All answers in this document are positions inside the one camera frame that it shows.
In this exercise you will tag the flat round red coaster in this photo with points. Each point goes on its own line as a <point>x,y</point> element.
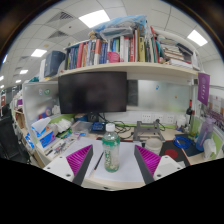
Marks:
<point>171,153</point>

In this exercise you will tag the white round pot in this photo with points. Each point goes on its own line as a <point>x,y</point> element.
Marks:
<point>181,121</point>

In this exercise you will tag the small white paper sheet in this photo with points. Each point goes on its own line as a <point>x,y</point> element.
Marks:
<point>184,163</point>

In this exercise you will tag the black office chair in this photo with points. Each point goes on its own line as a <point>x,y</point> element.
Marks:
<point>10,140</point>

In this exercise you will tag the white wall socket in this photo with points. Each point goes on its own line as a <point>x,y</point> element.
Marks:
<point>159,118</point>
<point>170,118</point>
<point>146,118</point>

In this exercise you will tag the group photo poster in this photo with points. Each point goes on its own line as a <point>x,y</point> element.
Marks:
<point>216,110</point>

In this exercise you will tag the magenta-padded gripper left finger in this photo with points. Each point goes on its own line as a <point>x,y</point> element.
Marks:
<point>61,166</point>

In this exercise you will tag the grey metal laptop stand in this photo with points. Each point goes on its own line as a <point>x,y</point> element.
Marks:
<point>146,130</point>

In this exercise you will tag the purple hanging pennant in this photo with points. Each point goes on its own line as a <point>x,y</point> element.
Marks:
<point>203,88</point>

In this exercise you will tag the small blue box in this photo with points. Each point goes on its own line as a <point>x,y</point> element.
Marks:
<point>98,126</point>

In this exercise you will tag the black pen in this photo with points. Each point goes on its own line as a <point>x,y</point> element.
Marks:
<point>97,163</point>

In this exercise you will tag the clear plastic container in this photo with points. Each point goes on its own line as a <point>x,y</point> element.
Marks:
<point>81,128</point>

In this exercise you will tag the shelf unit with books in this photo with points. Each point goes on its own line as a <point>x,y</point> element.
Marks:
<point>126,50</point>

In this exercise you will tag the blue tissue box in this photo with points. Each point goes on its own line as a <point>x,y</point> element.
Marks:
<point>45,136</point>

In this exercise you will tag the dark wine bottle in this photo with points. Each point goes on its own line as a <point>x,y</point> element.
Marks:
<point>190,115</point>

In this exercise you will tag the large white paper sheet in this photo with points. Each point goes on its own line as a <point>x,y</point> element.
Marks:
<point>126,163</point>

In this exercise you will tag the purple translucent water jug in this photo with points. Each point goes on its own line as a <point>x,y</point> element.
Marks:
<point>204,133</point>

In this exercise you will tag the black desk mat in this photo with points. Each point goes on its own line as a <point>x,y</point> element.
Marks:
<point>186,151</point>

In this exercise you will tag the white crumpled plastic bag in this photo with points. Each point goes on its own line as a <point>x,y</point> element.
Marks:
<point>61,126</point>

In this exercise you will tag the black computer monitor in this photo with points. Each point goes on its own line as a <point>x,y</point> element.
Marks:
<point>92,92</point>

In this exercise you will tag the clear green-label drink bottle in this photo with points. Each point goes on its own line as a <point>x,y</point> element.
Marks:
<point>111,150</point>

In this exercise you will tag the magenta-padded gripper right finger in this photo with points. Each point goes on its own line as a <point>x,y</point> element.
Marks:
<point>165,166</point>

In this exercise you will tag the white crumpled tissue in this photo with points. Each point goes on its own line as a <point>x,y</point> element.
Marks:
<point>210,148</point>

